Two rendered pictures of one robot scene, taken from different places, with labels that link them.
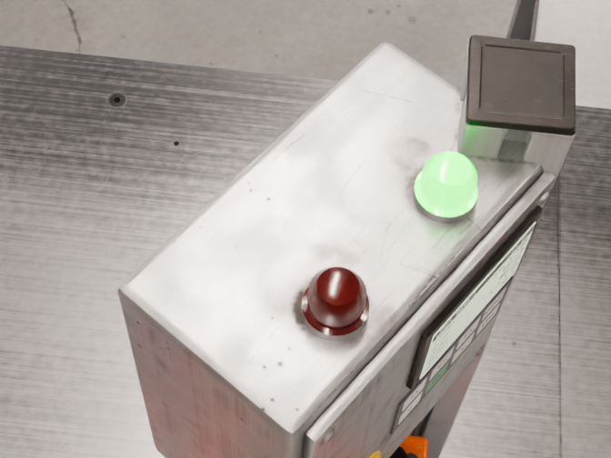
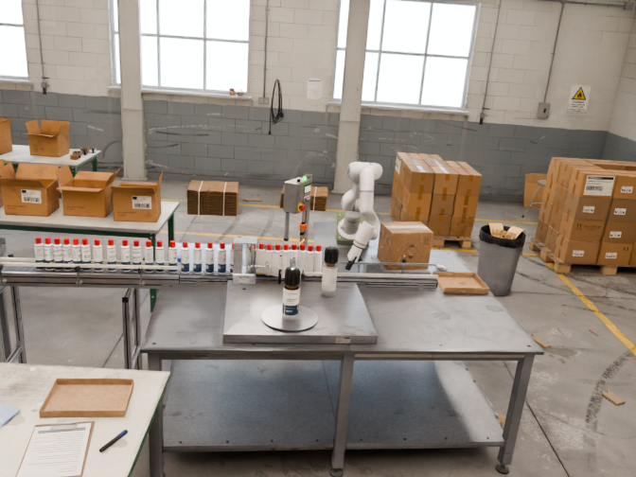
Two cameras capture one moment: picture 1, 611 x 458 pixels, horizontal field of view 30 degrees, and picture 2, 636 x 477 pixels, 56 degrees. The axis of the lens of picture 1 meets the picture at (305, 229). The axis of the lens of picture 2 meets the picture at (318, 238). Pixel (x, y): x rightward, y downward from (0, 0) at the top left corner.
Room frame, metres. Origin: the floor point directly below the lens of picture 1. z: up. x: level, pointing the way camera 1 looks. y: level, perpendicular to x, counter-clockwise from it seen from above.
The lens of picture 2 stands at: (-3.30, 0.46, 2.38)
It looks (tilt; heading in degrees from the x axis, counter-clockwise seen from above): 20 degrees down; 350
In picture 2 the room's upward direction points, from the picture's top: 4 degrees clockwise
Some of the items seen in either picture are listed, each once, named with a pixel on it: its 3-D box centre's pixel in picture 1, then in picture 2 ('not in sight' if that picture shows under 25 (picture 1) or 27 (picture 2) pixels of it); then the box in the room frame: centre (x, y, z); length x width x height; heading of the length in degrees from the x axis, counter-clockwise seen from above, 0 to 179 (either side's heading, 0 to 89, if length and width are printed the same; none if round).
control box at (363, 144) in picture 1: (336, 321); (297, 195); (0.23, -0.02, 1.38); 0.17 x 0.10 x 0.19; 143
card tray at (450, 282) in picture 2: not in sight; (459, 282); (0.10, -1.12, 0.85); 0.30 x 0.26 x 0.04; 88
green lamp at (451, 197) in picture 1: (448, 181); not in sight; (0.25, -0.06, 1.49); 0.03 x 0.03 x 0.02
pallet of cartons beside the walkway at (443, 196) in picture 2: not in sight; (432, 197); (3.61, -2.18, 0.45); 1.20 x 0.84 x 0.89; 174
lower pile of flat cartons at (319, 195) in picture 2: not in sight; (304, 197); (4.67, -0.71, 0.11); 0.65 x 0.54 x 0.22; 79
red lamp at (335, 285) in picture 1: (336, 297); not in sight; (0.19, -0.01, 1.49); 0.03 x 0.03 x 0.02
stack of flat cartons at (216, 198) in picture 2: not in sight; (213, 197); (4.35, 0.54, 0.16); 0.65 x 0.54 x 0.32; 86
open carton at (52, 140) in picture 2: not in sight; (47, 138); (3.82, 2.41, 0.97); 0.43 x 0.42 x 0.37; 169
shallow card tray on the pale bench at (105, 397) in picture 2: not in sight; (89, 397); (-1.03, 1.00, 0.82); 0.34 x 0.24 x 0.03; 88
